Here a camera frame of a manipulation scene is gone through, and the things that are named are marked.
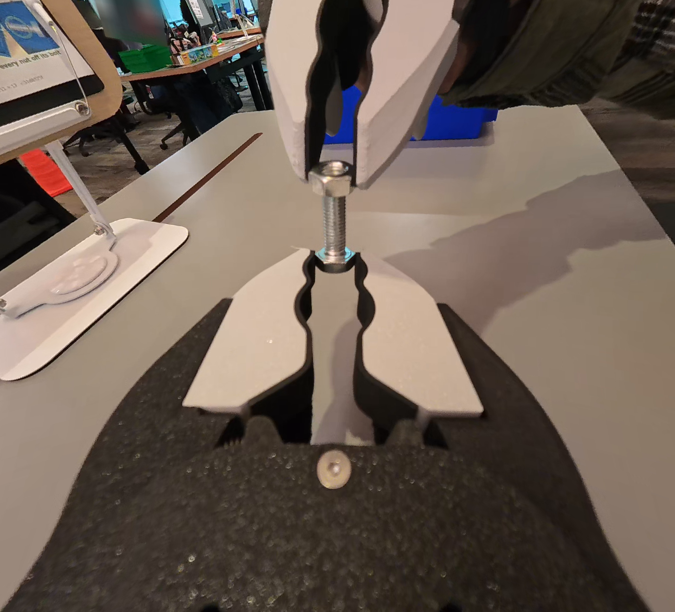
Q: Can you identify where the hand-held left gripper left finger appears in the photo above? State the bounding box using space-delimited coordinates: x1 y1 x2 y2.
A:
182 248 316 416

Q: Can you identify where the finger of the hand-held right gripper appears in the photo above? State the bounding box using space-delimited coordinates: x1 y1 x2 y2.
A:
354 0 469 190
265 0 370 183

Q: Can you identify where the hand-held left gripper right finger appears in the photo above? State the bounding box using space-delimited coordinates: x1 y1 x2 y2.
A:
354 251 485 420

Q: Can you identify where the silver hex nut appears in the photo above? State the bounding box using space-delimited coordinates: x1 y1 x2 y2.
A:
315 248 361 275

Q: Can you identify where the silver hex bolt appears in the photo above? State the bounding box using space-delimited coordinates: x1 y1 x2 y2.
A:
308 160 360 262

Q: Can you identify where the person's right forearm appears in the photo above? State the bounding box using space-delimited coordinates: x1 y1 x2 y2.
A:
438 0 675 119

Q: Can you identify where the blue plastic bin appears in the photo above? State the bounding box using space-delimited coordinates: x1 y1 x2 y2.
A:
323 85 499 146

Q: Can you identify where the wooden office desk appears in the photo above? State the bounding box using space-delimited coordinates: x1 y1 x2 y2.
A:
120 27 272 111

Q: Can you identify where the black office chair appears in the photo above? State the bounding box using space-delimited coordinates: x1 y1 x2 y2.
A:
158 76 244 151

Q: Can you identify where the stack of green bins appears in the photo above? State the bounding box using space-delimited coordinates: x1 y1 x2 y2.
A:
118 45 175 75

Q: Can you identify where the orange plastic object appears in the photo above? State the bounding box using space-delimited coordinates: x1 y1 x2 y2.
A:
20 149 70 197

